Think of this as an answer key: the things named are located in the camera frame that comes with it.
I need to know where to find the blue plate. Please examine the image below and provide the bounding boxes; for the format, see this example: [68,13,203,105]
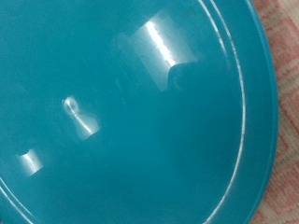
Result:
[0,0,279,224]

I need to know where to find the pink checked towel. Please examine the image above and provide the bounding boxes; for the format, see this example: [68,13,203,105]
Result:
[249,0,299,224]

